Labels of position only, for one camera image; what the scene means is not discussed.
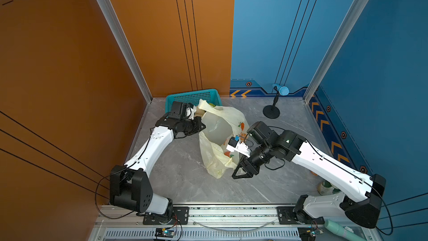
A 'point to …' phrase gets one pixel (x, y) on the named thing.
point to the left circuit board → (161, 232)
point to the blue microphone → (283, 90)
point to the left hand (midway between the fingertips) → (206, 124)
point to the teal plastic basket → (210, 95)
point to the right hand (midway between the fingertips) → (237, 173)
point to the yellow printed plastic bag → (219, 124)
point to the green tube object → (338, 229)
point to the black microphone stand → (271, 111)
